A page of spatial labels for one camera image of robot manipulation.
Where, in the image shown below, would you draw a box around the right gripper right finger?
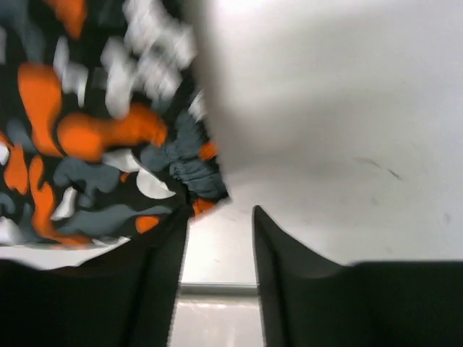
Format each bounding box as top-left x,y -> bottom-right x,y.
252,206 -> 462,346

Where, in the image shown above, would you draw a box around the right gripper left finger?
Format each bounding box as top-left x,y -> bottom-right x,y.
1,207 -> 190,346

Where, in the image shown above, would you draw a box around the orange camouflage shorts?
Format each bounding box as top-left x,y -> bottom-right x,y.
1,1 -> 229,249

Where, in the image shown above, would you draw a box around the aluminium front rail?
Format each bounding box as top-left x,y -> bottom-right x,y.
179,283 -> 258,297

